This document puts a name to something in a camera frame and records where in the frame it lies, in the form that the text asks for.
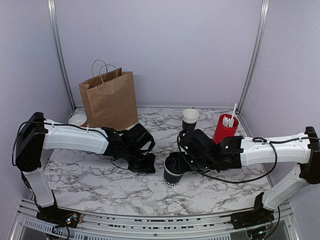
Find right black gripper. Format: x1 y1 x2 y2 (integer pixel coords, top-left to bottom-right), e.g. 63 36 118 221
167 151 216 173

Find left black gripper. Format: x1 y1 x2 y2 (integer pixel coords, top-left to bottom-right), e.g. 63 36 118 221
123 145 156 174

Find black plastic cup lid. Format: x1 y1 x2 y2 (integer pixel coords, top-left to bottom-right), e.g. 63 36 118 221
164 152 188 175

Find black paper coffee cup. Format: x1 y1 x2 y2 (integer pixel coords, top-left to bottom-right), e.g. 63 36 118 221
163 164 184 187

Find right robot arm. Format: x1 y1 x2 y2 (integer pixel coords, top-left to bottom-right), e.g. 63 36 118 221
163 126 320 229

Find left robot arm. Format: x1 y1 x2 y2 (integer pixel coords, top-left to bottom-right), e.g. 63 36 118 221
11 112 156 228

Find stack of paper cups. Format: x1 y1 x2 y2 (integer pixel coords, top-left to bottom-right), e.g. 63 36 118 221
182 108 200 132

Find red cylindrical holder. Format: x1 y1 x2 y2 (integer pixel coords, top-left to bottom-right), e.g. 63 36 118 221
213 114 239 144

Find white sugar packets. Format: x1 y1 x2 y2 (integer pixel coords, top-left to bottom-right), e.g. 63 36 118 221
222 115 235 128

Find brown paper bag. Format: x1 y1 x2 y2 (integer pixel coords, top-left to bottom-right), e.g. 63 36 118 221
79 63 138 131

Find white and orange bowl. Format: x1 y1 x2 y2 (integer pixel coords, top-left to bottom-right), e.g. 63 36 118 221
68 114 87 127

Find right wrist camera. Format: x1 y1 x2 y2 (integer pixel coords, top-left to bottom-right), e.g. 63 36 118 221
178 129 218 162

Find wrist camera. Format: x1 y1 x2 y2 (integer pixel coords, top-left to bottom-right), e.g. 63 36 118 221
118 123 156 154
178 129 218 162

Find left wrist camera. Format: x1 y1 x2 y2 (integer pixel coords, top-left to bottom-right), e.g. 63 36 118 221
118 123 156 154

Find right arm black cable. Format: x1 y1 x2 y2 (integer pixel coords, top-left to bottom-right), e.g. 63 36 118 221
176 129 320 218

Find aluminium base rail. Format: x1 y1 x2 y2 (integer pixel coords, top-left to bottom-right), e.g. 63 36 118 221
8 198 301 240

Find right aluminium frame post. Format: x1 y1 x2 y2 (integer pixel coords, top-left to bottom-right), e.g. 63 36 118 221
237 0 270 114

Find aluminium frame post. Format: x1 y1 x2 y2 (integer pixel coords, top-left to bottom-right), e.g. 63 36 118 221
237 0 270 114
47 0 77 112

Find left aluminium frame post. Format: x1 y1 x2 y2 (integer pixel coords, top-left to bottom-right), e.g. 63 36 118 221
47 0 77 112

